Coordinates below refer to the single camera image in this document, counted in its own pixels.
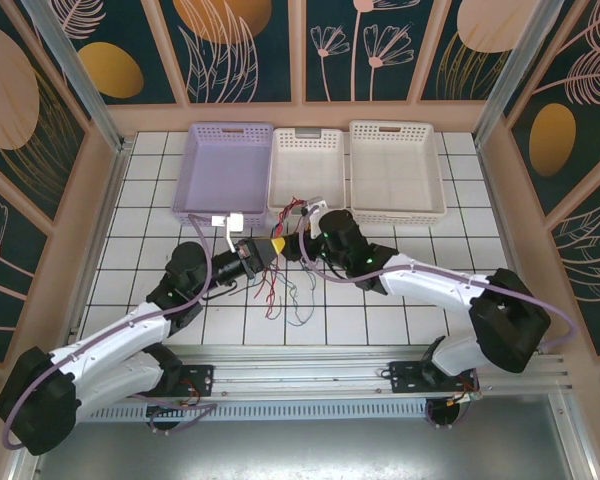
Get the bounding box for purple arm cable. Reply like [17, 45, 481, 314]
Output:
[2, 213, 231, 449]
[298, 232, 579, 354]

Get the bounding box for slotted grey cable duct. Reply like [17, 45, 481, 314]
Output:
[87, 402, 431, 422]

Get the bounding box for thin red cable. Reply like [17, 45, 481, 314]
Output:
[277, 196, 304, 236]
[260, 259, 284, 320]

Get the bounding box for aluminium frame post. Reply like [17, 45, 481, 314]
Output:
[19, 0, 131, 154]
[472, 0, 567, 149]

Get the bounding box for arm base wires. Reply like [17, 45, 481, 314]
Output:
[447, 372, 483, 407]
[178, 382, 204, 409]

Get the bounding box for aluminium side rail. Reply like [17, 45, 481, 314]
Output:
[62, 139, 131, 354]
[474, 134, 549, 354]

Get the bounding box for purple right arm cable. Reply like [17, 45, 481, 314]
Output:
[298, 232, 579, 354]

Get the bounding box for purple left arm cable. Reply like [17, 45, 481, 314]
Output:
[2, 213, 231, 449]

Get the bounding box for white basket grey handles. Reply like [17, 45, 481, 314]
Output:
[267, 126, 346, 224]

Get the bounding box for left arm base wires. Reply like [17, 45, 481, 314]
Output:
[178, 382, 204, 409]

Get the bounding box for aluminium mounting rail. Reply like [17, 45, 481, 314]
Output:
[167, 343, 577, 402]

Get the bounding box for cream plastic basket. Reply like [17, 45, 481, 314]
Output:
[348, 118, 449, 227]

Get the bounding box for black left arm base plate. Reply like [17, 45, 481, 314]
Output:
[177, 363, 216, 400]

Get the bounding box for purple plastic basket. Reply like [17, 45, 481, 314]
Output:
[172, 122, 275, 229]

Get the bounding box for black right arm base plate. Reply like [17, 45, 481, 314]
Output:
[388, 359, 434, 397]

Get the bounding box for right arm base wires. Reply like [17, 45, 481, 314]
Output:
[447, 372, 483, 407]

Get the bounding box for grey metal sheet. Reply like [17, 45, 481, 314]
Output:
[9, 394, 600, 480]

